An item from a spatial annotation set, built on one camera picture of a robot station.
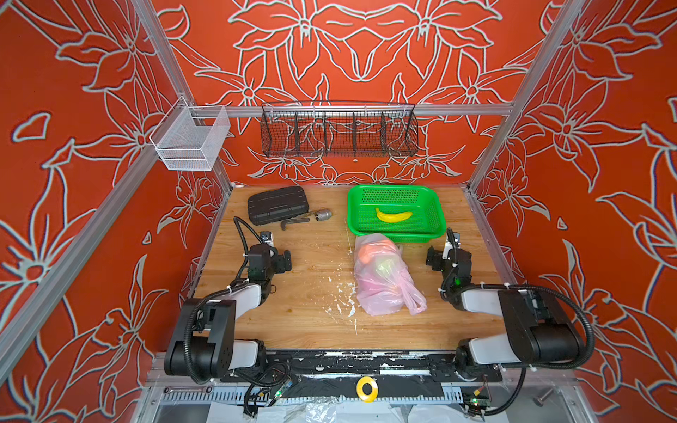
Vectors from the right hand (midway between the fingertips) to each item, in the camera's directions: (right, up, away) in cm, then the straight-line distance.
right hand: (447, 245), depth 91 cm
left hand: (-62, -2, +2) cm, 62 cm away
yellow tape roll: (-31, -37, -23) cm, 54 cm away
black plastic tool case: (-66, +15, +13) cm, 69 cm away
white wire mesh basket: (-93, +39, +2) cm, 101 cm away
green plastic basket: (-2, +7, +14) cm, 16 cm away
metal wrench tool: (-46, +11, +13) cm, 49 cm away
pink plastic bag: (-25, -10, -12) cm, 29 cm away
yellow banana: (-16, +10, +14) cm, 24 cm away
